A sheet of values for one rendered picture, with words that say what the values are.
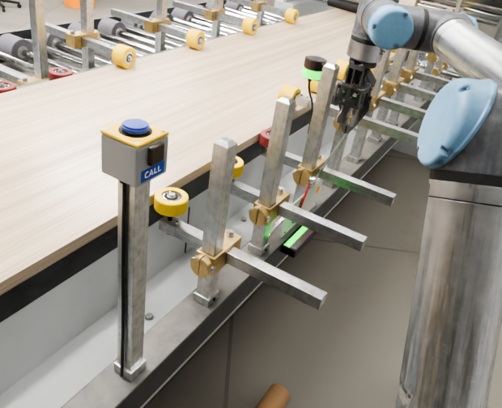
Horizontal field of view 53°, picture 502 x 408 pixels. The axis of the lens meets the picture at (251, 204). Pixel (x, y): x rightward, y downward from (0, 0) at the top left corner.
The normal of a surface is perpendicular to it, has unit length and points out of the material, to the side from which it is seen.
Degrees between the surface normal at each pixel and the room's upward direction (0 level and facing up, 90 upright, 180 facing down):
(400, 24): 90
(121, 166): 90
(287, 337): 0
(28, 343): 90
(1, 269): 0
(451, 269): 69
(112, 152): 90
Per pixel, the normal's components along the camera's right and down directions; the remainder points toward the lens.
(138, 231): 0.85, 0.38
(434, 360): -0.59, -0.01
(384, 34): -0.09, 0.52
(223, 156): -0.51, 0.39
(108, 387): 0.15, -0.84
